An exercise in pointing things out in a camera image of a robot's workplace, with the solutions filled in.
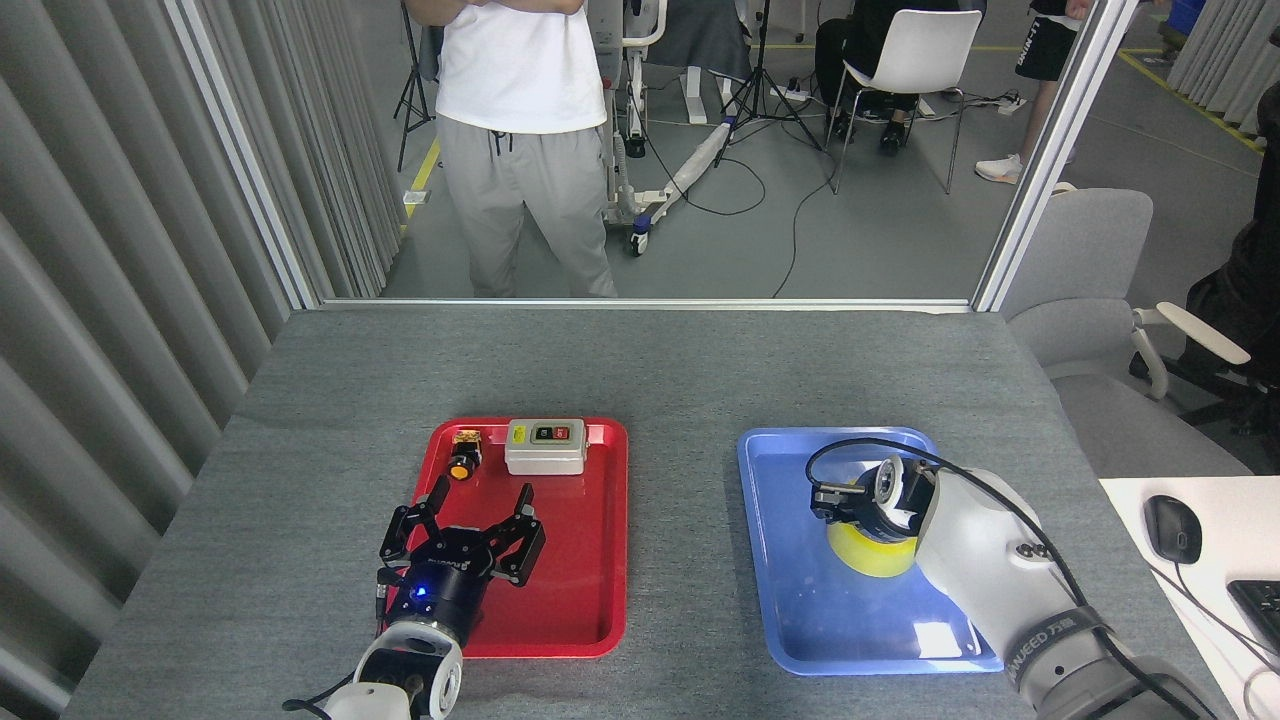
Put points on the grey push button switch box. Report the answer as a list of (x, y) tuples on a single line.
[(545, 455)]

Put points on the white chair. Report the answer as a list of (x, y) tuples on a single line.
[(925, 50)]

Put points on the silver frame post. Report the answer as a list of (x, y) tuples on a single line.
[(241, 150), (1054, 150)]

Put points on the white power strip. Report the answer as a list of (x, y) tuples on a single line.
[(1011, 105)]

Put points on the black tripod stand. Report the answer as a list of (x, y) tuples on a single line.
[(408, 60), (765, 60)]

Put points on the person in black shorts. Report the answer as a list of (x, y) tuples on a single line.
[(1040, 55)]

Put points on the standing person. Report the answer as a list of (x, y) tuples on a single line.
[(520, 100)]

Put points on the grey office chair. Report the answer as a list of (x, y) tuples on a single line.
[(1085, 250)]

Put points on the black office chair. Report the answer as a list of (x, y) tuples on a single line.
[(1230, 400)]

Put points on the blue bin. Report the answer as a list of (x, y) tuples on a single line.
[(1185, 18)]

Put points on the grey pleated curtain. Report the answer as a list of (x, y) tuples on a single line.
[(1235, 50), (100, 300)]

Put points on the red plastic tray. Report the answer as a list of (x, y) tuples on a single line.
[(570, 560)]

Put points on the silver frame rail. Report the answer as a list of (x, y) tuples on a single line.
[(640, 304)]

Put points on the white stand on wheels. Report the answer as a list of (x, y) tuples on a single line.
[(690, 165)]

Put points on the black keyboard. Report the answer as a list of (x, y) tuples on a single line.
[(1260, 610)]

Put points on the black computer mouse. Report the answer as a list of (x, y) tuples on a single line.
[(1172, 528)]

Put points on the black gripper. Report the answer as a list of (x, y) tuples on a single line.
[(440, 580), (860, 515)]

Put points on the blue plastic tray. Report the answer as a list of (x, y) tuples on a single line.
[(800, 620)]

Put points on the seated person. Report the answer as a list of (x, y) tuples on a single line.
[(840, 50)]

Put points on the white desk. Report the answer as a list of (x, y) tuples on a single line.
[(1150, 600)]

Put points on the yellow round push button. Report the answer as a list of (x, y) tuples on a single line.
[(462, 460)]

